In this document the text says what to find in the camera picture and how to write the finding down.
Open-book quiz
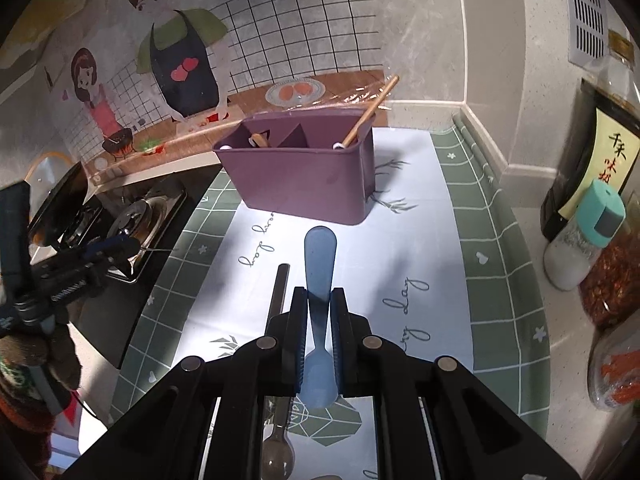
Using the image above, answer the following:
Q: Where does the black pan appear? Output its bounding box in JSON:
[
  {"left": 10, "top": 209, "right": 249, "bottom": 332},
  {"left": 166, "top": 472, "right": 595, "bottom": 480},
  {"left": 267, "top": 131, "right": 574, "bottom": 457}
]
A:
[{"left": 27, "top": 160, "right": 92, "bottom": 247}]

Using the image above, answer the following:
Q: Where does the white vented appliance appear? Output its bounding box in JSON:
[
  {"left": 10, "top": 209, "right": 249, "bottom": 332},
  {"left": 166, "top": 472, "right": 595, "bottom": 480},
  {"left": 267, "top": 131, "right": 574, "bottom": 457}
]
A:
[{"left": 559, "top": 0, "right": 636, "bottom": 70}]

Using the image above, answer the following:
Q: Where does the gas stove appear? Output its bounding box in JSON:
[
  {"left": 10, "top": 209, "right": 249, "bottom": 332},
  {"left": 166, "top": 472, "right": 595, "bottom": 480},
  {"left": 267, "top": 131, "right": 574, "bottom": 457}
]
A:
[{"left": 30, "top": 175, "right": 223, "bottom": 371}]

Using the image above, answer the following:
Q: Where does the dark soy sauce bottle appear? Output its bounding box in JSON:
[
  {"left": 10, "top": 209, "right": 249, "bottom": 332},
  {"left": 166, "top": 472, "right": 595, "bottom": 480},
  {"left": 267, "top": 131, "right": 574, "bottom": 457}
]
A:
[{"left": 541, "top": 77, "right": 640, "bottom": 243}]

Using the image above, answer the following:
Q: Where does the wooden chopstick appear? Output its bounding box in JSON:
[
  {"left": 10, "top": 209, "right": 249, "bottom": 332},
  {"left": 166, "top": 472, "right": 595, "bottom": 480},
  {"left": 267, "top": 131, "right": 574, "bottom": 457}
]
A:
[{"left": 341, "top": 75, "right": 401, "bottom": 149}]

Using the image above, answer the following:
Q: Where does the purple utensil holder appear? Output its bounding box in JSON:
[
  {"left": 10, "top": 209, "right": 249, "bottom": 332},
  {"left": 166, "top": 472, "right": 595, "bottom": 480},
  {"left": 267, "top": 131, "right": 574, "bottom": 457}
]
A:
[{"left": 212, "top": 111, "right": 377, "bottom": 227}]

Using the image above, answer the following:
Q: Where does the cartoon wall poster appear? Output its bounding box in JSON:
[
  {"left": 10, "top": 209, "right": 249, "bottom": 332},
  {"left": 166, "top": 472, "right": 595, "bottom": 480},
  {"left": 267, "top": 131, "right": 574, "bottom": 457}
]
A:
[{"left": 0, "top": 0, "right": 468, "bottom": 196}]

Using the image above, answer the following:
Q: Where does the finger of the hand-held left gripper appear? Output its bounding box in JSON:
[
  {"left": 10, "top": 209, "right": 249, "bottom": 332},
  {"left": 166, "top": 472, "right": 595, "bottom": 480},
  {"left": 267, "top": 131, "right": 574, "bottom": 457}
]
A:
[{"left": 81, "top": 236, "right": 142, "bottom": 274}]

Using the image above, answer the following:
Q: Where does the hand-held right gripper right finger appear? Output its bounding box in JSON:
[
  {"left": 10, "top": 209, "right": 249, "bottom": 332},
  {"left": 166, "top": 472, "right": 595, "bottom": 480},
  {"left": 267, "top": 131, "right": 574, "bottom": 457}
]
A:
[{"left": 330, "top": 287, "right": 582, "bottom": 480}]

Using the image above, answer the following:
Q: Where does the person's left hand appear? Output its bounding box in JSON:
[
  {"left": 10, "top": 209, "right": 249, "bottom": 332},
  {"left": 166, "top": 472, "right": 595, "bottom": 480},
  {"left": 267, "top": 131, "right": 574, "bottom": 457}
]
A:
[{"left": 0, "top": 329, "right": 82, "bottom": 415}]

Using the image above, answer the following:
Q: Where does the chili flakes jar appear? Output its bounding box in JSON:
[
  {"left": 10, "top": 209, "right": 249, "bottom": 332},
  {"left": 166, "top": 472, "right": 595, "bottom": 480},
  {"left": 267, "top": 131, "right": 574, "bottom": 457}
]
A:
[{"left": 579, "top": 227, "right": 640, "bottom": 332}]

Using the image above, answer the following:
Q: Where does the teal cap salt shaker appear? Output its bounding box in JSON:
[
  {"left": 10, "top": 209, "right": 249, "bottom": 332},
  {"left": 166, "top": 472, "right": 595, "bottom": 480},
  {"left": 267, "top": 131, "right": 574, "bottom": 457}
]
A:
[{"left": 543, "top": 179, "right": 627, "bottom": 292}]

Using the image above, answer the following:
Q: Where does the green checked table mat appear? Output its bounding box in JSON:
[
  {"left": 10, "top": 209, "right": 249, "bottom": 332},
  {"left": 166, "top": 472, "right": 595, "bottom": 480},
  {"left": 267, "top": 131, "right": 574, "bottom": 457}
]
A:
[{"left": 107, "top": 125, "right": 553, "bottom": 480}]

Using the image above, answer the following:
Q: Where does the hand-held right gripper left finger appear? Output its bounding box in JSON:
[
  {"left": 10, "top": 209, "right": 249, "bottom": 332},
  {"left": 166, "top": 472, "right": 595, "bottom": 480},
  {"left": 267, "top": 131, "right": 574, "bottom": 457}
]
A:
[{"left": 75, "top": 286, "right": 308, "bottom": 480}]

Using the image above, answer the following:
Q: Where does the metal spoon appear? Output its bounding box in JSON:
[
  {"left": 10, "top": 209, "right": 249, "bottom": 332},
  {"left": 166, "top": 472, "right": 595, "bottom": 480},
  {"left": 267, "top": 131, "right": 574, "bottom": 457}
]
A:
[{"left": 261, "top": 263, "right": 297, "bottom": 480}]

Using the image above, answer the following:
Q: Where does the blue plastic spoon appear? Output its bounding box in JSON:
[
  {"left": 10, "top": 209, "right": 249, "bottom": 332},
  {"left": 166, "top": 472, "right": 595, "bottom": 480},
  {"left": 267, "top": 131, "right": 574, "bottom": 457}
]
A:
[{"left": 299, "top": 226, "right": 342, "bottom": 409}]

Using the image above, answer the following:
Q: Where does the plastic bag of red food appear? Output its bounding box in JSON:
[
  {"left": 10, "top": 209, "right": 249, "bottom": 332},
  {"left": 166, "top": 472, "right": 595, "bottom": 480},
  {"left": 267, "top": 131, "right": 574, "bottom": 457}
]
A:
[{"left": 586, "top": 327, "right": 640, "bottom": 413}]

